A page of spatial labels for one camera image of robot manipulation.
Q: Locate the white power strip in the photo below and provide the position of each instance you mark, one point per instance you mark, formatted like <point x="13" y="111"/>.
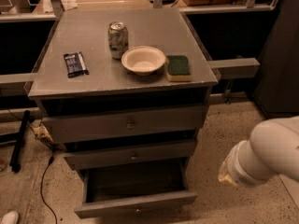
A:
<point x="42" y="133"/>

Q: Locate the green yellow sponge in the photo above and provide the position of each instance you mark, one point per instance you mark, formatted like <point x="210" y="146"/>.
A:
<point x="177" y="68"/>

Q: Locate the grey side rail right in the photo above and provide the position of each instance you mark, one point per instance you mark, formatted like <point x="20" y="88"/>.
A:
<point x="235" y="68"/>

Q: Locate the grey drawer cabinet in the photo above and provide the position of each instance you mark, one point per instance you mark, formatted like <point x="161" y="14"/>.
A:
<point x="110" y="87"/>

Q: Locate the grey top drawer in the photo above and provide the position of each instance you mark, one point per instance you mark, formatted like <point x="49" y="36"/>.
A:
<point x="78" y="128"/>

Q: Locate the blue snack packet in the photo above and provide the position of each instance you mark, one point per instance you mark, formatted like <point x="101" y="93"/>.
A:
<point x="75" y="64"/>

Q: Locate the padded gripper body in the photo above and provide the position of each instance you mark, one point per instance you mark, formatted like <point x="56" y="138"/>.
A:
<point x="239" y="169"/>

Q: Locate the white shoe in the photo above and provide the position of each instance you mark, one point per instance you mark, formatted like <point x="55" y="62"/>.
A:
<point x="11" y="217"/>

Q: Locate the green white soda can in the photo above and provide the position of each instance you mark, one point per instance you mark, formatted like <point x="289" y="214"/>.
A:
<point x="118" y="40"/>

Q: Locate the white board on floor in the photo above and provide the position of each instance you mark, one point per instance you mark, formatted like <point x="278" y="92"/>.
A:
<point x="292" y="187"/>

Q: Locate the grey side rail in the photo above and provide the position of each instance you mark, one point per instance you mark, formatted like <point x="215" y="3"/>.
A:
<point x="16" y="84"/>
<point x="235" y="68"/>

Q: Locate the black bar on floor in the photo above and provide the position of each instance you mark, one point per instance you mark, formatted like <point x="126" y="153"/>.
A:
<point x="14" y="162"/>

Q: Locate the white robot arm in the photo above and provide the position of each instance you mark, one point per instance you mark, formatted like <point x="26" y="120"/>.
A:
<point x="272" y="149"/>

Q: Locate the grey bottom drawer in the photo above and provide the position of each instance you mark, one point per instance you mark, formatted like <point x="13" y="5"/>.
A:
<point x="133" y="188"/>

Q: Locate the grey side rail left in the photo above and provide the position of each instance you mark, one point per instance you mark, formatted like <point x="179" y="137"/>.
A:
<point x="16" y="84"/>

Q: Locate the white paper bowl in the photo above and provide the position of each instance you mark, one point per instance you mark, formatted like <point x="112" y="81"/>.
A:
<point x="143" y="60"/>

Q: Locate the white crumpled cloth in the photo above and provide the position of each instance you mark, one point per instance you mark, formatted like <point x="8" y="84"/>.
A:
<point x="69" y="4"/>

